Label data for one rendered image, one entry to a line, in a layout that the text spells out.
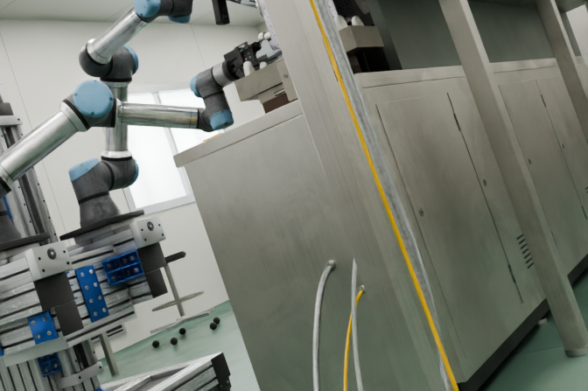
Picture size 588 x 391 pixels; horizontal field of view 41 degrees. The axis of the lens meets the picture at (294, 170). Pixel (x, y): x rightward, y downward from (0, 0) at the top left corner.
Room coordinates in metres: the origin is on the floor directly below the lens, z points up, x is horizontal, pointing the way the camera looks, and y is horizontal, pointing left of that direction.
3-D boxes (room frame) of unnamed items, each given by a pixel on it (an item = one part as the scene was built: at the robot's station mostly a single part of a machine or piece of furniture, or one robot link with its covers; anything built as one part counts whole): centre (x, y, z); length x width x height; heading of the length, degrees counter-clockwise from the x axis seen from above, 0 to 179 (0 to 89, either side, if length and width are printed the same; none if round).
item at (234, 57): (2.41, 0.03, 1.12); 0.12 x 0.08 x 0.09; 57
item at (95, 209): (2.82, 0.72, 0.87); 0.15 x 0.15 x 0.10
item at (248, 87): (2.16, -0.13, 1.00); 0.40 x 0.16 x 0.06; 57
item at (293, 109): (3.16, -0.64, 0.88); 2.52 x 0.66 x 0.04; 147
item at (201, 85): (2.50, 0.17, 1.11); 0.11 x 0.08 x 0.09; 57
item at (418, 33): (3.11, -0.97, 1.02); 2.24 x 0.04 x 0.24; 147
